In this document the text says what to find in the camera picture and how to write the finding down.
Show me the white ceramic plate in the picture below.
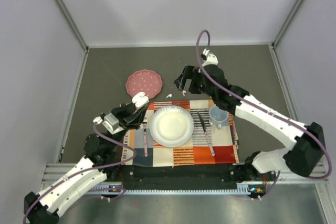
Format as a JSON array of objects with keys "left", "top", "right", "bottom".
[{"left": 149, "top": 105, "right": 194, "bottom": 147}]

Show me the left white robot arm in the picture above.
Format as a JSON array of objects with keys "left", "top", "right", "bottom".
[{"left": 23, "top": 96, "right": 150, "bottom": 223}]

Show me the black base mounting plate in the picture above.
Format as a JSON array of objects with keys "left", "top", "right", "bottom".
[{"left": 107, "top": 164, "right": 263, "bottom": 190}]

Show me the pink polka dot plate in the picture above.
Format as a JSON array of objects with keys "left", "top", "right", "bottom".
[{"left": 125, "top": 69, "right": 163, "bottom": 99}]

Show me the grey slotted cable duct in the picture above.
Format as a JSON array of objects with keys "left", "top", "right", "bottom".
[{"left": 87, "top": 183, "right": 264, "bottom": 195}]

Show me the light blue mug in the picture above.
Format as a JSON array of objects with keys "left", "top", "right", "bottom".
[{"left": 209, "top": 105, "right": 229, "bottom": 130}]

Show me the aluminium frame rail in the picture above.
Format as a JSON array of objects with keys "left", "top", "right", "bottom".
[{"left": 54, "top": 0, "right": 89, "bottom": 52}]

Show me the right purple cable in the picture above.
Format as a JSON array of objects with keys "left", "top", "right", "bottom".
[{"left": 195, "top": 29, "right": 331, "bottom": 180}]

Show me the white earbud charging case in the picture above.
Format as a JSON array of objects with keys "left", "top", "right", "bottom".
[{"left": 132, "top": 91, "right": 149, "bottom": 109}]

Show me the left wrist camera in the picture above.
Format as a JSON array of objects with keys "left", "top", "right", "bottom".
[{"left": 93, "top": 113, "right": 124, "bottom": 135}]

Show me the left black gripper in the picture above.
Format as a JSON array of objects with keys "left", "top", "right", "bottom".
[{"left": 108, "top": 97, "right": 150, "bottom": 150}]

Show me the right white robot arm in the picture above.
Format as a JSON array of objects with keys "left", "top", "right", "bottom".
[{"left": 174, "top": 65, "right": 325, "bottom": 180}]

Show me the orange patterned placemat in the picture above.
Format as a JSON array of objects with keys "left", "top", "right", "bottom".
[{"left": 123, "top": 100, "right": 239, "bottom": 167}]

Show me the pink handled fork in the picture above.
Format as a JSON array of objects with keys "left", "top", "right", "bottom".
[{"left": 143, "top": 128, "right": 148, "bottom": 157}]

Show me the pink handled knife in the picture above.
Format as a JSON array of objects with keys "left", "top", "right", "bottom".
[{"left": 197, "top": 112, "right": 215, "bottom": 156}]

